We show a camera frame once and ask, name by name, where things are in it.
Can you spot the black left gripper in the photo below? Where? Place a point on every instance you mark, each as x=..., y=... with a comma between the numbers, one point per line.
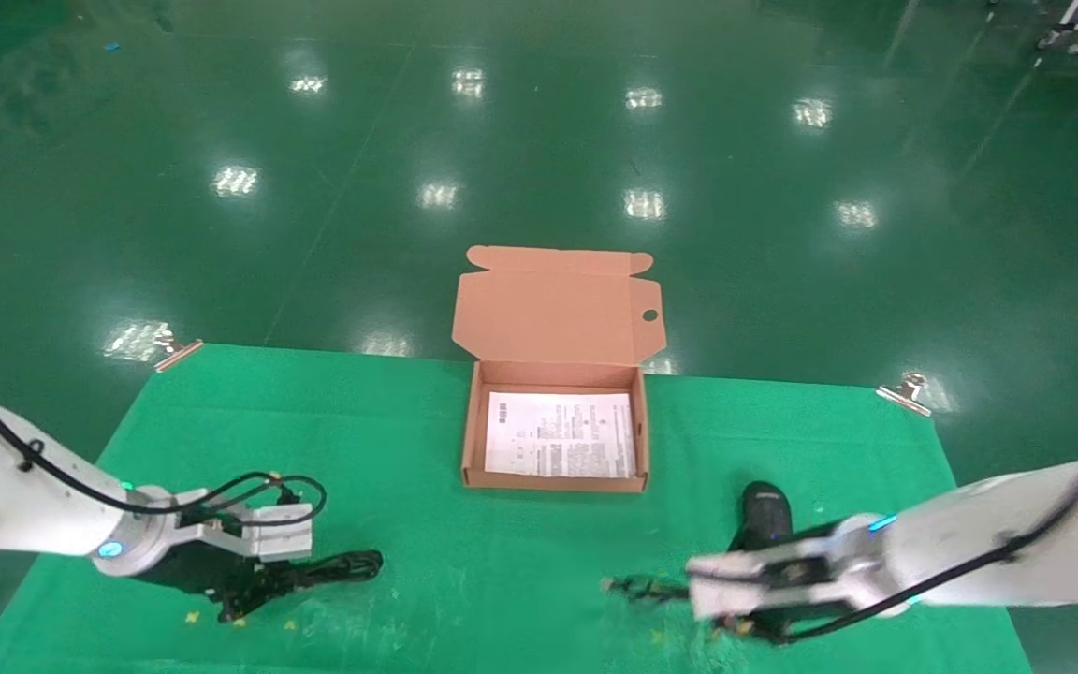
x=202, y=573

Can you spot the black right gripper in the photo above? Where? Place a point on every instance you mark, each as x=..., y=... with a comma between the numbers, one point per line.
x=810, y=625

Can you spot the open brown cardboard box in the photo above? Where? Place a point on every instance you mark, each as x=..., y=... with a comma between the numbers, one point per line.
x=548, y=318

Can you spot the metal binder clip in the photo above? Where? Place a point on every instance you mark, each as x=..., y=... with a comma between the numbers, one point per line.
x=904, y=393
x=179, y=355

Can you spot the green table cloth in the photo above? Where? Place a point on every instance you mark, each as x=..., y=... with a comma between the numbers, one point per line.
x=502, y=580

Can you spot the printed white paper sheet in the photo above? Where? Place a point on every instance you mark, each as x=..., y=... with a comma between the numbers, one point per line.
x=558, y=435

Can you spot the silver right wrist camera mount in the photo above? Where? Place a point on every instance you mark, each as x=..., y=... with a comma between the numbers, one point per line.
x=764, y=576

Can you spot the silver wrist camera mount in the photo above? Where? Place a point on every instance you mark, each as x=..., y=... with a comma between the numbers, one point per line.
x=764, y=576
x=268, y=538

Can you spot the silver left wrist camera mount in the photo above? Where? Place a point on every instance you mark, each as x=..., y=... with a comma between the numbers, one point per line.
x=268, y=538

